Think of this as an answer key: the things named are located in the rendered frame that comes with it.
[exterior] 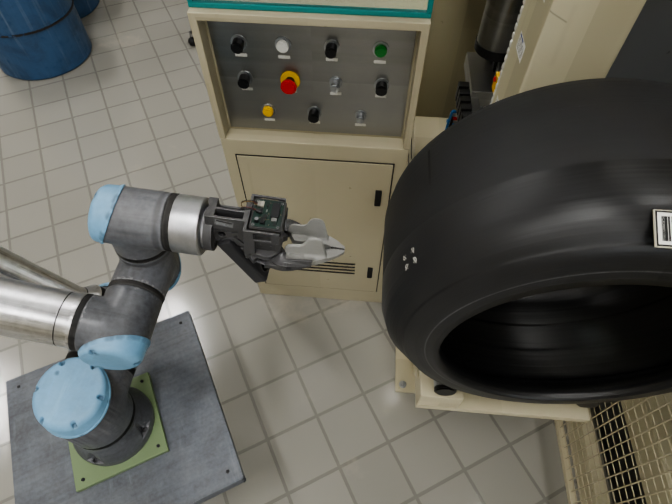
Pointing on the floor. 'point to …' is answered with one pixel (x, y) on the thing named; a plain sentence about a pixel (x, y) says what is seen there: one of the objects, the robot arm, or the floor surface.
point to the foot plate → (405, 380)
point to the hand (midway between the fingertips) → (335, 252)
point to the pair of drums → (43, 37)
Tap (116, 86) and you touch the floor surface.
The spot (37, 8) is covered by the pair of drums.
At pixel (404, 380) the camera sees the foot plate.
